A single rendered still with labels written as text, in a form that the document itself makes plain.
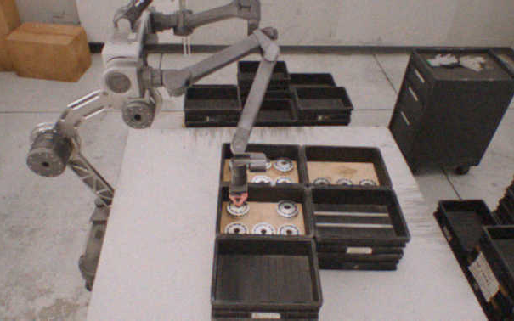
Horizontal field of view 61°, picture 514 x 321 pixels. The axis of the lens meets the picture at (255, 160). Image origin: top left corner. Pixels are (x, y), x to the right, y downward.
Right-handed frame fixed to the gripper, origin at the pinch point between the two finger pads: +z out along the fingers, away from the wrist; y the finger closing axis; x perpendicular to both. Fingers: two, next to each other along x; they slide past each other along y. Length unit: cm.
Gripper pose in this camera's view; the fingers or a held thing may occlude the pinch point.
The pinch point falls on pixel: (238, 198)
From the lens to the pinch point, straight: 171.9
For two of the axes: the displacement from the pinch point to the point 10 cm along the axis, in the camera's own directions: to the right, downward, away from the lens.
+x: -10.0, -0.2, -0.4
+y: -0.1, -6.5, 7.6
